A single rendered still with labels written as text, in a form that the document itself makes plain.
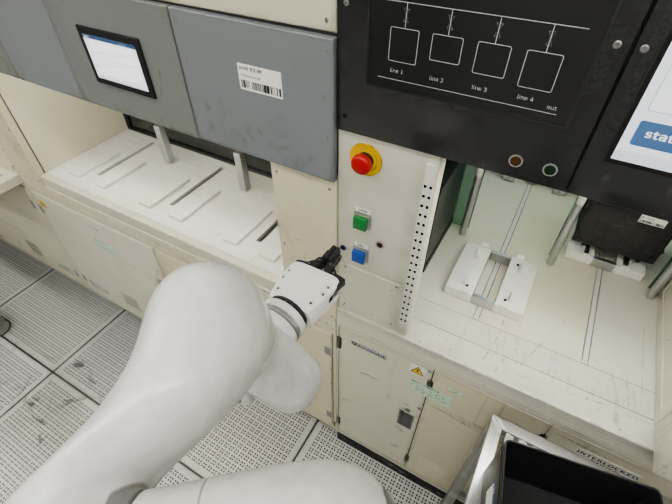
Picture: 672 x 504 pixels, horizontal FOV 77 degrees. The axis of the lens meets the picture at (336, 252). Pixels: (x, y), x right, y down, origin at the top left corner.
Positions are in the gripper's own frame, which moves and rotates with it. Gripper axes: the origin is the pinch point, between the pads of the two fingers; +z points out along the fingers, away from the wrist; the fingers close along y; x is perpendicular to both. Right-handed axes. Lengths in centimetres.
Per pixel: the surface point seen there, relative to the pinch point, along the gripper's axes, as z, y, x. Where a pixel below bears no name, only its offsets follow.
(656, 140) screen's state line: 12, 41, 31
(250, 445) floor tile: -8, -35, -120
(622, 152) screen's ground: 12.4, 37.9, 28.0
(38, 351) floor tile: -24, -153, -120
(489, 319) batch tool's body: 29, 31, -33
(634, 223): 64, 56, -15
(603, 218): 64, 49, -16
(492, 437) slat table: 4, 42, -44
